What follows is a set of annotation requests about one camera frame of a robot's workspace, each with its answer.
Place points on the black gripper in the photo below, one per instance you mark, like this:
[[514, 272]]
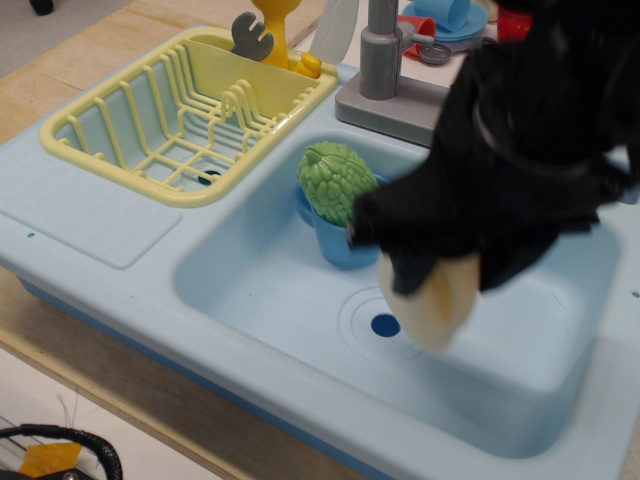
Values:
[[511, 212]]

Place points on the cream detergent bottle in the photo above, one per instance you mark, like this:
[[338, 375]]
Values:
[[433, 313]]

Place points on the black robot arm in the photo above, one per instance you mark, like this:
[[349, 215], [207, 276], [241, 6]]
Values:
[[533, 138]]

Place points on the light blue toy sink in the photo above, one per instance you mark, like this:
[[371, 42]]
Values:
[[542, 382]]

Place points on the yellow dish drying rack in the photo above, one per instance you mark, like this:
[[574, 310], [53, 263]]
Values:
[[187, 121]]

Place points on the blue plastic cup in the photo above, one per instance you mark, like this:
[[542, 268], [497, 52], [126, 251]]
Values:
[[332, 239]]

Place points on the green bitter gourd toy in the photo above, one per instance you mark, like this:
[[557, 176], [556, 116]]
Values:
[[332, 175]]

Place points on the grey toy faucet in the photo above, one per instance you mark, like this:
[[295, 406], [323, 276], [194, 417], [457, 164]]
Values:
[[379, 97]]

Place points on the grey measuring spoon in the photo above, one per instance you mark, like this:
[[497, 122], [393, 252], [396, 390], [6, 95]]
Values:
[[438, 54]]

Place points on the blue plate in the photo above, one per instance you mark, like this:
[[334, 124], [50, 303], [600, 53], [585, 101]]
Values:
[[475, 24]]

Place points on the red cup lying down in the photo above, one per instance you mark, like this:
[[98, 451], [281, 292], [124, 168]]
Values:
[[415, 31]]

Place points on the red mug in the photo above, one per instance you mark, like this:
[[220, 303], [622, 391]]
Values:
[[512, 25]]

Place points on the small yellow toy piece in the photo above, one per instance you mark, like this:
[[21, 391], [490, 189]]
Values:
[[308, 66]]

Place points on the blue cup on plate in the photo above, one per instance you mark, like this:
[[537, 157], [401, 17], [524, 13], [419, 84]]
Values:
[[450, 15]]

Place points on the yellow toy utensil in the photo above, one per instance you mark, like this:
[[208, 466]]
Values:
[[274, 15]]

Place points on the yellow tape piece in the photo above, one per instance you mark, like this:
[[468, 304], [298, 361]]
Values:
[[42, 460]]

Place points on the black caster wheel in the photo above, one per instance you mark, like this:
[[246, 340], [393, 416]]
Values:
[[42, 7]]

